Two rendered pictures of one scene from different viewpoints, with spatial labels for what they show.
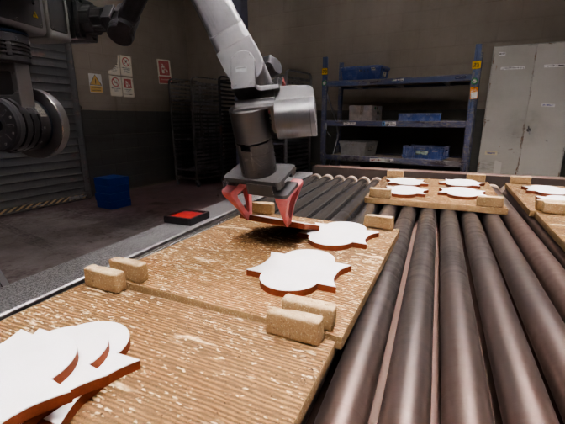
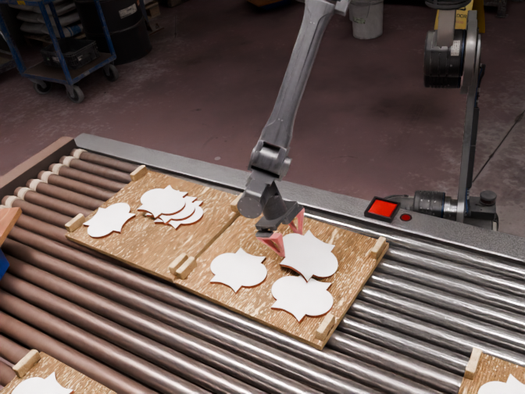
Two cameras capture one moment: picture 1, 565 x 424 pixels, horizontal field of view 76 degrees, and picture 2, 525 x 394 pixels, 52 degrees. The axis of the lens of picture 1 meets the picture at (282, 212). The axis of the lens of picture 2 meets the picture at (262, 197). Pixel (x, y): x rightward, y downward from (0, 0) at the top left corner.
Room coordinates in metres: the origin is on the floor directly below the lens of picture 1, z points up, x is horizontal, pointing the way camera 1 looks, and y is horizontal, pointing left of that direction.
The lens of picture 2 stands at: (0.80, -0.94, 1.86)
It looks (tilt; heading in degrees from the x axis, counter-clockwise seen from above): 37 degrees down; 104
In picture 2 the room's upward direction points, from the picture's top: 9 degrees counter-clockwise
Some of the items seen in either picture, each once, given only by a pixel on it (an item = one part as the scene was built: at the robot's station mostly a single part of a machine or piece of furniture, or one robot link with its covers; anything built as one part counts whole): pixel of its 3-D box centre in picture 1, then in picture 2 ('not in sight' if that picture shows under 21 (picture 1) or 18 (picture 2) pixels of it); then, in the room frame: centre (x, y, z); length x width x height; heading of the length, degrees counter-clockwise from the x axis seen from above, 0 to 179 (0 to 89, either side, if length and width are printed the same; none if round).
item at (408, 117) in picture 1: (419, 118); not in sight; (4.69, -1.71, 1.14); 0.50 x 0.38 x 0.11; 69
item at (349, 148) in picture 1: (358, 147); not in sight; (5.09, -1.05, 0.74); 0.44 x 0.36 x 0.20; 47
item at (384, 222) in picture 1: (378, 221); (326, 326); (0.71, -0.19, 0.95); 0.06 x 0.02 x 0.03; 65
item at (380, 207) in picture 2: (187, 217); (382, 209); (0.83, 0.23, 0.92); 0.06 x 0.06 x 0.01; 67
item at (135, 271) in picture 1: (128, 268); not in sight; (0.47, 0.21, 0.95); 0.06 x 0.02 x 0.03; 65
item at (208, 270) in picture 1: (277, 252); (282, 264); (0.59, 0.01, 0.93); 0.41 x 0.35 x 0.02; 155
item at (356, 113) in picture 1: (365, 113); not in sight; (5.09, -1.12, 1.20); 0.36 x 0.28 x 0.22; 48
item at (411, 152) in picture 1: (425, 151); not in sight; (4.68, -1.83, 0.72); 0.50 x 0.38 x 0.16; 53
